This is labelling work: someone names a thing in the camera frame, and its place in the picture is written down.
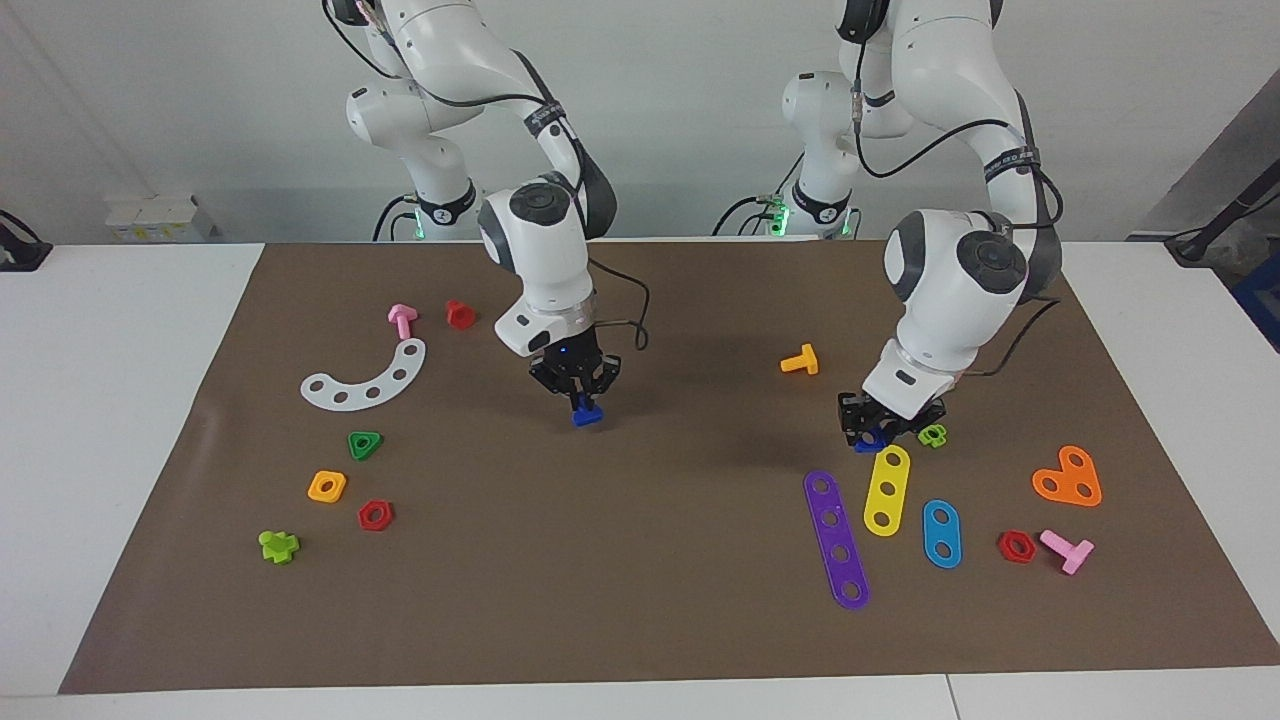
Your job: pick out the black stand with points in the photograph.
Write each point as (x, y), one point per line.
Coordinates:
(1230, 215)

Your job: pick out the red hexagon nut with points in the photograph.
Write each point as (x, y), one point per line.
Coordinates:
(1005, 553)
(365, 523)

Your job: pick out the white box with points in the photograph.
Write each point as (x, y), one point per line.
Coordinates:
(160, 218)

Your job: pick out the green triangle nut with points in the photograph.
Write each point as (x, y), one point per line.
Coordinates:
(353, 438)

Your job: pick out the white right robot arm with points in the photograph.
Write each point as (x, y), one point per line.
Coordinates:
(535, 240)

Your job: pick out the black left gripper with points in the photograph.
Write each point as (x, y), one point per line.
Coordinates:
(855, 410)

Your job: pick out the orange square nut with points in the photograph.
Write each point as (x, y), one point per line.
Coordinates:
(314, 492)

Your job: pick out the lime green cross screw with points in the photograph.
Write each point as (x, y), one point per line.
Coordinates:
(278, 547)

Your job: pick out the brown table mat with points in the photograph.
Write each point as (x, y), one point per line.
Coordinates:
(640, 600)

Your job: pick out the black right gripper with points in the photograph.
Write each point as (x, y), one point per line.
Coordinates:
(575, 365)

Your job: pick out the blue square nut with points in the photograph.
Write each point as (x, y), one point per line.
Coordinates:
(870, 444)

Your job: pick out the yellow three-hole plate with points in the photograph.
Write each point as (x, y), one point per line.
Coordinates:
(888, 476)

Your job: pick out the blue crate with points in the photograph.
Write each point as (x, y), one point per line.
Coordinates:
(1262, 300)

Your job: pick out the red plastic screw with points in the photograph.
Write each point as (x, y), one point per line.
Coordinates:
(460, 316)

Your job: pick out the white curved perforated plate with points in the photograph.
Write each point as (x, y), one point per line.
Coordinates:
(357, 398)

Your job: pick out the purple four-hole plate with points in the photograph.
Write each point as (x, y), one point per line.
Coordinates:
(834, 535)

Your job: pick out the orange plastic screw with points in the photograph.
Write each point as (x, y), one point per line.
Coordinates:
(805, 360)

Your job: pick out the blue plastic screw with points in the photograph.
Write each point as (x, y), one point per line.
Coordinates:
(588, 418)

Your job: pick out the lime green flower nut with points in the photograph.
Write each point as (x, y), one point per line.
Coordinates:
(936, 437)

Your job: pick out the black clamp device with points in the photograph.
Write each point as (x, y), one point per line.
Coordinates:
(20, 250)

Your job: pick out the blue two-hole plate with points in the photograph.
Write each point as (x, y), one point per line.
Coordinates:
(941, 534)

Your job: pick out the orange heart-shaped plate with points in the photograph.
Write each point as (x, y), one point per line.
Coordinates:
(1068, 478)

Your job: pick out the pink plastic screw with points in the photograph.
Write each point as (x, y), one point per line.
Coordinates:
(403, 320)
(1075, 553)

